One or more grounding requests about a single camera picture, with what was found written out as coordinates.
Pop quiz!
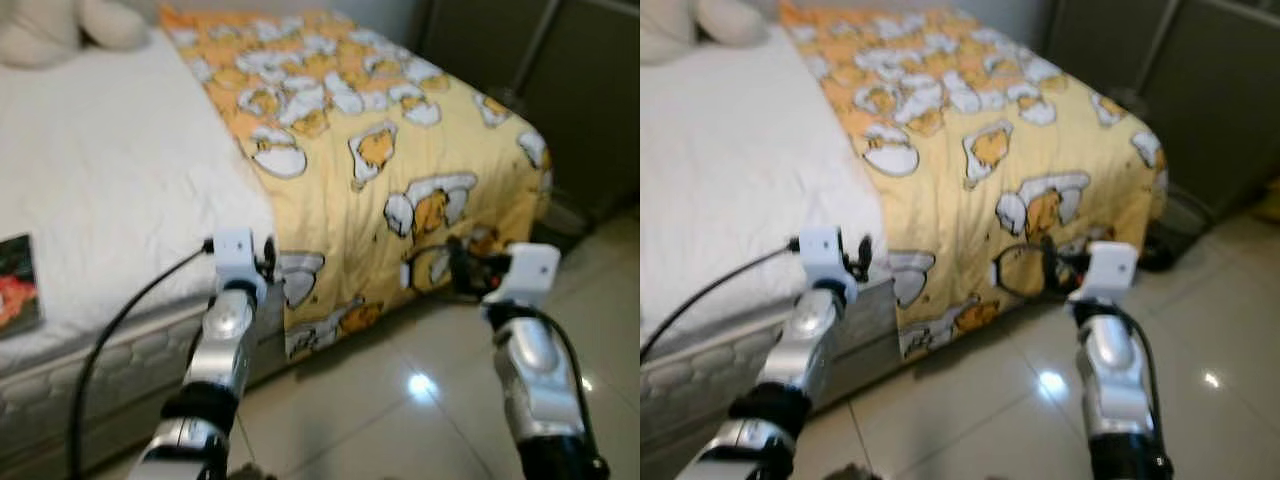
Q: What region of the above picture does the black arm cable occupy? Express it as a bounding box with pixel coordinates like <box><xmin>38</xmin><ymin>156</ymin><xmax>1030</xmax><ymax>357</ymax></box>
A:
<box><xmin>535</xmin><ymin>305</ymin><xmax>593</xmax><ymax>446</ymax></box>
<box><xmin>1125</xmin><ymin>305</ymin><xmax>1166</xmax><ymax>446</ymax></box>
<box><xmin>66</xmin><ymin>238</ymin><xmax>216</xmax><ymax>480</ymax></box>
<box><xmin>640</xmin><ymin>238</ymin><xmax>801</xmax><ymax>363</ymax></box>

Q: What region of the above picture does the yellow egg cartoon blanket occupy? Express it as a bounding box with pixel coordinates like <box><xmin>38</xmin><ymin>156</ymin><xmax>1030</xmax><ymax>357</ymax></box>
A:
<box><xmin>778</xmin><ymin>0</ymin><xmax>1171</xmax><ymax>363</ymax></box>
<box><xmin>160</xmin><ymin>5</ymin><xmax>556</xmax><ymax>363</ymax></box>

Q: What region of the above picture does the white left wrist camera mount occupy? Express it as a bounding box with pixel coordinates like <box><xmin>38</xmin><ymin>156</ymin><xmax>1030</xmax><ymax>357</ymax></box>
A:
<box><xmin>212</xmin><ymin>228</ymin><xmax>269</xmax><ymax>301</ymax></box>
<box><xmin>798</xmin><ymin>226</ymin><xmax>859</xmax><ymax>301</ymax></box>

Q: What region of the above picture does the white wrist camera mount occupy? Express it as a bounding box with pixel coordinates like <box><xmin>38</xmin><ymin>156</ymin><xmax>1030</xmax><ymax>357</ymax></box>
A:
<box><xmin>212</xmin><ymin>228</ymin><xmax>269</xmax><ymax>301</ymax></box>
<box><xmin>1068</xmin><ymin>240</ymin><xmax>1141</xmax><ymax>306</ymax></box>
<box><xmin>483</xmin><ymin>243</ymin><xmax>562</xmax><ymax>309</ymax></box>
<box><xmin>798</xmin><ymin>226</ymin><xmax>859</xmax><ymax>301</ymax></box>

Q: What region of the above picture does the dark book with red picture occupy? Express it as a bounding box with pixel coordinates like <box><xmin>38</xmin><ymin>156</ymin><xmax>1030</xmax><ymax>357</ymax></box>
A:
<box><xmin>0</xmin><ymin>233</ymin><xmax>44</xmax><ymax>339</ymax></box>

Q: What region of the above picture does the white bed mattress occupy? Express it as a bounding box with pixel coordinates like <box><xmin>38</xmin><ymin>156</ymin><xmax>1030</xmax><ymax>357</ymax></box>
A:
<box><xmin>640</xmin><ymin>22</ymin><xmax>901</xmax><ymax>479</ymax></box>
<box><xmin>0</xmin><ymin>28</ymin><xmax>293</xmax><ymax>479</ymax></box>

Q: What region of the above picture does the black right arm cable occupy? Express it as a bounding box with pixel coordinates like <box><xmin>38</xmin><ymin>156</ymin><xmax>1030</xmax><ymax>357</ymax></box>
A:
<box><xmin>535</xmin><ymin>305</ymin><xmax>593</xmax><ymax>446</ymax></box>
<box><xmin>1125</xmin><ymin>305</ymin><xmax>1166</xmax><ymax>446</ymax></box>

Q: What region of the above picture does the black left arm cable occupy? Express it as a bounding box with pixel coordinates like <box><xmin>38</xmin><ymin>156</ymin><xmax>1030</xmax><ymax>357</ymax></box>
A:
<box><xmin>66</xmin><ymin>238</ymin><xmax>216</xmax><ymax>480</ymax></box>
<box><xmin>640</xmin><ymin>238</ymin><xmax>801</xmax><ymax>363</ymax></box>

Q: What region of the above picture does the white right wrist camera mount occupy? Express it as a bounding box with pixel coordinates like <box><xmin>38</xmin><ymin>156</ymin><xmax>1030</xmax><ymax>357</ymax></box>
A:
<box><xmin>483</xmin><ymin>243</ymin><xmax>562</xmax><ymax>309</ymax></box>
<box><xmin>1068</xmin><ymin>240</ymin><xmax>1141</xmax><ymax>306</ymax></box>

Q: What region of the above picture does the grey-brown wardrobe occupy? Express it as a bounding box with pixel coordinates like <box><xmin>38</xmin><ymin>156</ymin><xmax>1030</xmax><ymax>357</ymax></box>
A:
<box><xmin>412</xmin><ymin>0</ymin><xmax>641</xmax><ymax>236</ymax></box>
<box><xmin>1045</xmin><ymin>0</ymin><xmax>1280</xmax><ymax>226</ymax></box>

